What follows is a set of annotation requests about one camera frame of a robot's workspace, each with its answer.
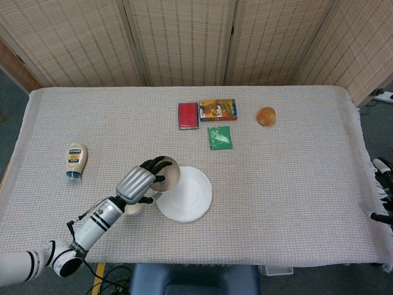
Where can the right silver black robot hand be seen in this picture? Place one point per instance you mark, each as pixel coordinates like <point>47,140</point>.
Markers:
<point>383,164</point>

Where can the woven folding screen panel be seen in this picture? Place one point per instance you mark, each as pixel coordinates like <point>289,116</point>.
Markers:
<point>70,40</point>
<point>359,52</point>
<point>181,40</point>
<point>276,40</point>

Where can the green packet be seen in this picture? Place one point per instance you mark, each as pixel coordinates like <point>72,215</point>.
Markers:
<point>220,137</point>

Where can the small white paper cup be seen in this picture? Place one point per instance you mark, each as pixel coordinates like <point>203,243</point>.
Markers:
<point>135,209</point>

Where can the beige bowl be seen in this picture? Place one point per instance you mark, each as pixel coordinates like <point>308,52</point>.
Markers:
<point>172,178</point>

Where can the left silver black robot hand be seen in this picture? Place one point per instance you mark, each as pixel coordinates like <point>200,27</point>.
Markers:
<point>135,184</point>

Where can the orange bun in wrap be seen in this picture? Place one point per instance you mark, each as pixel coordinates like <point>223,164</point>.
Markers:
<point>266,116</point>

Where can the white power strip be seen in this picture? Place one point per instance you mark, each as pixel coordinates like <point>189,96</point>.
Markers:
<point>385,97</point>

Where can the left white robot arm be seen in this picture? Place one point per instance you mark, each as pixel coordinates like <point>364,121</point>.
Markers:
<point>92,227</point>

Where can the orange colourful printed box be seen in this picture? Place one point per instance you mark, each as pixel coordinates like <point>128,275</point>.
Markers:
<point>218,110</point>

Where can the mayonnaise squeeze bottle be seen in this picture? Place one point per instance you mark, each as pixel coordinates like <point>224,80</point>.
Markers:
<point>76,159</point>

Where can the pale woven tablecloth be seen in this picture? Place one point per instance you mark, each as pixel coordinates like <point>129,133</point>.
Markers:
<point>276,184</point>

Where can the blue chair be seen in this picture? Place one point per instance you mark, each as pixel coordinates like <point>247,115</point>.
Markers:
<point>193,279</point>

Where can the red box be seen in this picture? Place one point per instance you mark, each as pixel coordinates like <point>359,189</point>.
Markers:
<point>188,116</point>

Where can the white plastic box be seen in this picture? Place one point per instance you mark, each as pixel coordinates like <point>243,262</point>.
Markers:
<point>276,269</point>

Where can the large white plate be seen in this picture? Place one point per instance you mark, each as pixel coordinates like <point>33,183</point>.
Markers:
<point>192,199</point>

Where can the brown woven screen panel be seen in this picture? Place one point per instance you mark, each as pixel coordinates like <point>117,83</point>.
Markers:
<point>15,70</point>

